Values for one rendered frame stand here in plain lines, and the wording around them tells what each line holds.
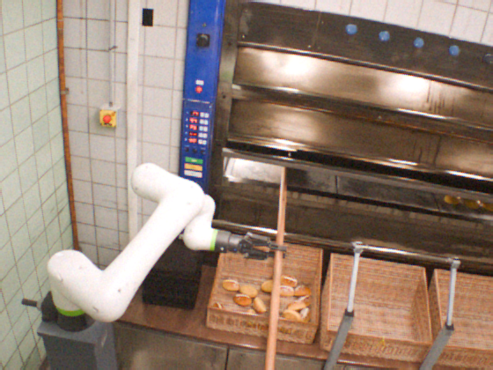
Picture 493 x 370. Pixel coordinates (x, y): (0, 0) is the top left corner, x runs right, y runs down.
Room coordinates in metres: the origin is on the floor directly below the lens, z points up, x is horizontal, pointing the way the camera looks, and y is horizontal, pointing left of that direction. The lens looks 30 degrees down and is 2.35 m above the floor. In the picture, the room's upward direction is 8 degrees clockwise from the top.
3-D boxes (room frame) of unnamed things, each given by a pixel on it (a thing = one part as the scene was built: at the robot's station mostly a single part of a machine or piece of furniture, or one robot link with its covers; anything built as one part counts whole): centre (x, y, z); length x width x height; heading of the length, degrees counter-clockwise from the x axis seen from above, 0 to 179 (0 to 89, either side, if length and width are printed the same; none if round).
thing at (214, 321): (1.79, -0.18, 0.72); 0.56 x 0.49 x 0.28; 86
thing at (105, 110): (2.06, 0.73, 1.46); 0.10 x 0.07 x 0.10; 86
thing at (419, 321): (1.73, -0.77, 0.72); 0.56 x 0.49 x 0.28; 86
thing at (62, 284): (0.98, 0.50, 1.36); 0.16 x 0.13 x 0.19; 62
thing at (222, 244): (1.51, 0.06, 1.20); 0.12 x 0.06 x 0.09; 177
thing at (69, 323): (0.98, 0.57, 1.23); 0.26 x 0.15 x 0.06; 90
